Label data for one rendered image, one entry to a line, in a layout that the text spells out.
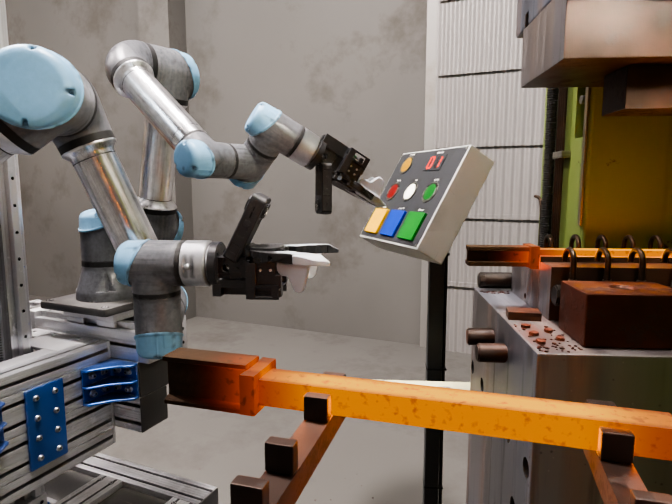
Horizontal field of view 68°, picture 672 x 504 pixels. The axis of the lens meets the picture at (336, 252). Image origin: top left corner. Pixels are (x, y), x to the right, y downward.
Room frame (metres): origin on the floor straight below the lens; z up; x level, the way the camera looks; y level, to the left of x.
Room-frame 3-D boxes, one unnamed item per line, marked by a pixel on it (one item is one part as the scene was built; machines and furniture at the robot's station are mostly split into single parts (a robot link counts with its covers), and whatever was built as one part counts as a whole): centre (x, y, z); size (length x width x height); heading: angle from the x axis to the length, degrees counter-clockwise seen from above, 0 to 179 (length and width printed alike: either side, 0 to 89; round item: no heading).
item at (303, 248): (0.85, 0.04, 0.98); 0.09 x 0.03 x 0.06; 121
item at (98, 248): (1.29, 0.59, 0.98); 0.13 x 0.12 x 0.14; 143
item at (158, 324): (0.83, 0.30, 0.88); 0.11 x 0.08 x 0.11; 13
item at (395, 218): (1.31, -0.15, 1.01); 0.07 x 0.05 x 0.07; 20
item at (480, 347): (0.68, -0.22, 0.87); 0.04 x 0.03 x 0.03; 85
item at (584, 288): (0.61, -0.35, 0.95); 0.12 x 0.09 x 0.07; 85
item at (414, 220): (1.22, -0.19, 1.01); 0.07 x 0.05 x 0.07; 20
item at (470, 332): (0.76, -0.23, 0.87); 0.04 x 0.03 x 0.03; 85
